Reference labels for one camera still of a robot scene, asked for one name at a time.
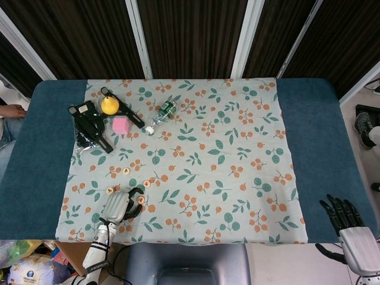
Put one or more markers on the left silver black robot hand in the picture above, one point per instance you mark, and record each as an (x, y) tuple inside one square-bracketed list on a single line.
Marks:
[(117, 205)]

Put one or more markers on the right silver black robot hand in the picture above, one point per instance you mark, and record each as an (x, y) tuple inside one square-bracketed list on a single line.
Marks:
[(357, 246)]

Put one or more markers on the wooden chess piece black character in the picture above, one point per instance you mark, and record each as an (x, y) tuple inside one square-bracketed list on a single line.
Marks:
[(110, 190), (126, 171)]

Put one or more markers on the wooden chess piece red character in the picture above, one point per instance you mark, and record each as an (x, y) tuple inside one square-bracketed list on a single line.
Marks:
[(146, 183), (141, 200)]

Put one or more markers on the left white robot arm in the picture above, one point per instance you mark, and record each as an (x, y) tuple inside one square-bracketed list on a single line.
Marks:
[(95, 252)]

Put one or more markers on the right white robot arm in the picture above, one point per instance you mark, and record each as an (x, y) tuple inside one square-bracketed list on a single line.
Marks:
[(366, 279)]

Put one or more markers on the cardboard box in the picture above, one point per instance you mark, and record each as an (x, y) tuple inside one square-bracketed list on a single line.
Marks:
[(74, 252)]

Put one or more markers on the pink foam cube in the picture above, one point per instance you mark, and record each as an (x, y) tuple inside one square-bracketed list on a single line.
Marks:
[(121, 126)]

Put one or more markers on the floral print tablecloth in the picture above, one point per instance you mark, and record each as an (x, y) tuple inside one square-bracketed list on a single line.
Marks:
[(193, 166)]

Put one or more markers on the grey padded seat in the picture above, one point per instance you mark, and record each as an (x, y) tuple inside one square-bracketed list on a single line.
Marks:
[(184, 261)]

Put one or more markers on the black item in plastic bag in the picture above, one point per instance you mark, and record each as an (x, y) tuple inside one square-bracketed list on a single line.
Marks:
[(92, 114)]

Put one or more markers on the yellow pear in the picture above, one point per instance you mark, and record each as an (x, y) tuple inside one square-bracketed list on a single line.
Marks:
[(110, 106)]

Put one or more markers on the clear plastic water bottle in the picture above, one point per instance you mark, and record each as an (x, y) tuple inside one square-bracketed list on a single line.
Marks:
[(163, 114)]

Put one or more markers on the white bag blue logo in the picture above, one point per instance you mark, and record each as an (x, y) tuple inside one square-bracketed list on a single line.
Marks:
[(32, 273)]

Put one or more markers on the clear bag green contents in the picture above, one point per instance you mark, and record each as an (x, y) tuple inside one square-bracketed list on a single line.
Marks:
[(17, 249)]

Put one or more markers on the black sneaker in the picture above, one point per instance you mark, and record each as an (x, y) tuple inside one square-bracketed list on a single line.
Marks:
[(363, 127)]

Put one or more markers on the seated person in jeans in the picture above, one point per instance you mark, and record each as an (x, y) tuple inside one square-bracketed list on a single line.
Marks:
[(6, 130)]

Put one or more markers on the white partition post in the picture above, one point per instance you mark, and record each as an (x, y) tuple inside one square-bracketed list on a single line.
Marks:
[(247, 38), (298, 38), (359, 89), (20, 44), (139, 38)]

